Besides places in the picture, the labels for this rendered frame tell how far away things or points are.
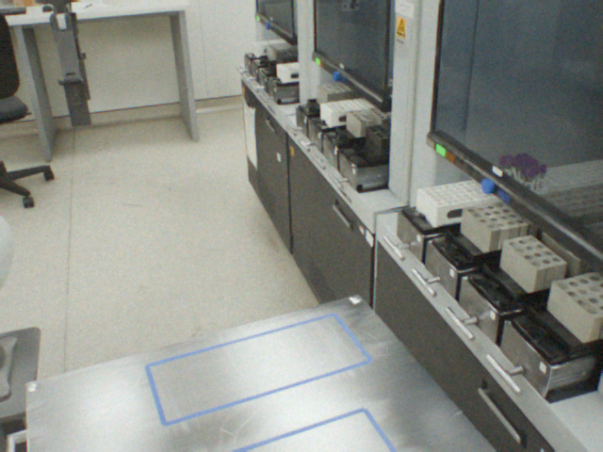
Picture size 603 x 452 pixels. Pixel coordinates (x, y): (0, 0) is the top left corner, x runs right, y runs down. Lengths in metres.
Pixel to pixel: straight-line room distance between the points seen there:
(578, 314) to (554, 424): 0.18
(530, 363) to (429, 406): 0.25
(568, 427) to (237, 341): 0.56
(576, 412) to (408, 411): 0.31
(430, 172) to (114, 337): 1.47
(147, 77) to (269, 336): 3.85
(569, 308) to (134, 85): 4.04
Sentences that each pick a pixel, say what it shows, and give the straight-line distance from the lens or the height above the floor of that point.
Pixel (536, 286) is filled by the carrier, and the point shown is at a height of 0.84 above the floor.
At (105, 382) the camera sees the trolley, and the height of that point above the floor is 0.82.
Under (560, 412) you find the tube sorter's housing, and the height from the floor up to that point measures 0.73.
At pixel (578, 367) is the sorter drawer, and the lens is 1.15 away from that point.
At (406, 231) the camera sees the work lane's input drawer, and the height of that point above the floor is 0.78.
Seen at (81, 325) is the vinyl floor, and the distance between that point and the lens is 2.64.
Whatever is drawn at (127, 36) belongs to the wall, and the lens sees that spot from 4.74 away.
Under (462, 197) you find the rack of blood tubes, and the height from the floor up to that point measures 0.86.
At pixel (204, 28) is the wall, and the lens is 4.78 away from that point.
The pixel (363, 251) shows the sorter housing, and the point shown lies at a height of 0.57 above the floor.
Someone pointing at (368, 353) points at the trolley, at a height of 0.82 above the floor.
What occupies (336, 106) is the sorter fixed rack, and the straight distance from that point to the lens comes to 2.08.
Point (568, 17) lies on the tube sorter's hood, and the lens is 1.08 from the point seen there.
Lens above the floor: 1.50
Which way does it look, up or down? 29 degrees down
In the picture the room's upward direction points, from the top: 2 degrees counter-clockwise
